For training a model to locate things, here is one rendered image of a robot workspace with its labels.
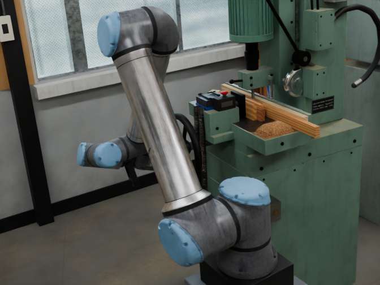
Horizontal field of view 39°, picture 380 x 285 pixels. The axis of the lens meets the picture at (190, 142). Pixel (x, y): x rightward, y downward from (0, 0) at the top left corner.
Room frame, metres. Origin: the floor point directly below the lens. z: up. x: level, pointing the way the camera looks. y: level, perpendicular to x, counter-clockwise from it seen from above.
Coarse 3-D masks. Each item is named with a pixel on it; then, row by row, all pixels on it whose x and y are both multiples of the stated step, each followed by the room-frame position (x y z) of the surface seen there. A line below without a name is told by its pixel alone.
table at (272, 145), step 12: (192, 108) 2.29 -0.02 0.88; (240, 120) 2.02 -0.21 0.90; (252, 120) 2.01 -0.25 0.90; (228, 132) 1.98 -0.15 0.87; (240, 132) 1.93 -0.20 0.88; (300, 132) 1.86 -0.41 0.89; (252, 144) 1.86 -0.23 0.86; (264, 144) 1.79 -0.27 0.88; (276, 144) 1.81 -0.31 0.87; (288, 144) 1.83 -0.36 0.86; (300, 144) 1.86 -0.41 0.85
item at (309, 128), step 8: (264, 104) 2.09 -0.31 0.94; (272, 112) 2.01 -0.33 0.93; (280, 112) 1.97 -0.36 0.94; (280, 120) 1.96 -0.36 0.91; (288, 120) 1.91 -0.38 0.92; (296, 120) 1.87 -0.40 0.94; (304, 120) 1.85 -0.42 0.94; (296, 128) 1.87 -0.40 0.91; (304, 128) 1.83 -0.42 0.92; (312, 128) 1.79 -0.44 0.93; (312, 136) 1.79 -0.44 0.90
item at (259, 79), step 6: (264, 66) 2.19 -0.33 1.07; (240, 72) 2.14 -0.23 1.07; (246, 72) 2.11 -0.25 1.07; (252, 72) 2.11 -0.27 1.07; (258, 72) 2.12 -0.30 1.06; (264, 72) 2.13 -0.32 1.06; (270, 72) 2.15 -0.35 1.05; (240, 78) 2.14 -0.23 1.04; (246, 78) 2.10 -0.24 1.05; (252, 78) 2.10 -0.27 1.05; (258, 78) 2.12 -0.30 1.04; (264, 78) 2.13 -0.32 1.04; (240, 84) 2.14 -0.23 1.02; (246, 84) 2.10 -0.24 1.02; (252, 84) 2.10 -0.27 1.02; (258, 84) 2.12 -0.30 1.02; (264, 84) 2.13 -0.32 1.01; (270, 84) 2.15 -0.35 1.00
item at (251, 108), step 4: (248, 104) 2.04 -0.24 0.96; (252, 104) 2.02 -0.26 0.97; (248, 108) 2.04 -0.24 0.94; (252, 108) 2.01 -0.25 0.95; (256, 108) 2.01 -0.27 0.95; (248, 112) 2.04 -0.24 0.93; (252, 112) 2.01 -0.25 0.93; (256, 112) 2.01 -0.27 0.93; (248, 116) 2.04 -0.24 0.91; (252, 116) 2.01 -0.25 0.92; (256, 116) 2.01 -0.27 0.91
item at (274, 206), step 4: (272, 196) 1.89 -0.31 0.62; (272, 200) 1.86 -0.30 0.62; (276, 200) 1.86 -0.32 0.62; (272, 204) 1.83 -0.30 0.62; (276, 204) 1.83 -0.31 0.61; (280, 204) 1.84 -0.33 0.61; (272, 208) 1.82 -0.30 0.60; (276, 208) 1.83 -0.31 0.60; (280, 208) 1.84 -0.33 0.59; (272, 212) 1.82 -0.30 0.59; (276, 212) 1.83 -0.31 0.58; (280, 212) 1.84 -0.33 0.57; (272, 216) 1.82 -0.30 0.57; (276, 216) 1.83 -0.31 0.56; (280, 216) 1.84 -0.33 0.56; (272, 220) 1.82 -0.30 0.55; (276, 220) 1.83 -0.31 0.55
